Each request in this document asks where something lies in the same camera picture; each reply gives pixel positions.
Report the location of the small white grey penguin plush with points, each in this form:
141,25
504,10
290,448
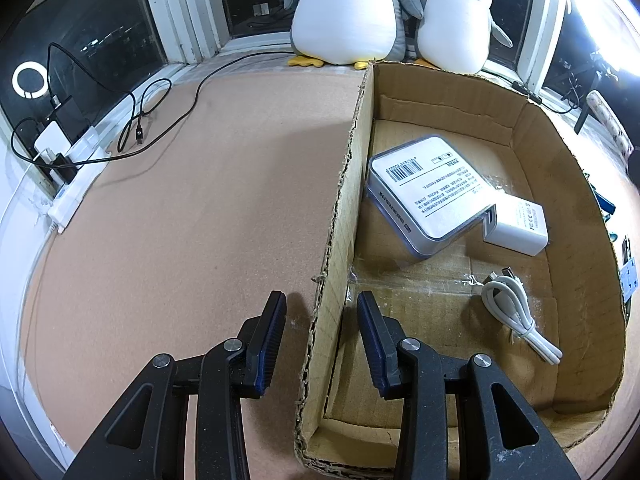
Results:
455,35

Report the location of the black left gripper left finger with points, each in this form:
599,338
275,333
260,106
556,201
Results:
143,435

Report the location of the large white grey penguin plush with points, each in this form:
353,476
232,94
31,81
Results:
351,33

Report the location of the silver tin box with label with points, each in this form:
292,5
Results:
429,192

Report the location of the white power adapter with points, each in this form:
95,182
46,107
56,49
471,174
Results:
516,224

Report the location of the white patterned tube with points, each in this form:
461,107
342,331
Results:
609,120

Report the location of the white charger brick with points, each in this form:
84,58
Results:
51,142

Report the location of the brown cardboard box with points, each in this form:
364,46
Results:
554,322

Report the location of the white power strip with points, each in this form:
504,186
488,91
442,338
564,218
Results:
70,196

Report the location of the black plug adapter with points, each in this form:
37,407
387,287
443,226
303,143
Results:
64,168

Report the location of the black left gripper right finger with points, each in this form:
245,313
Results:
500,434

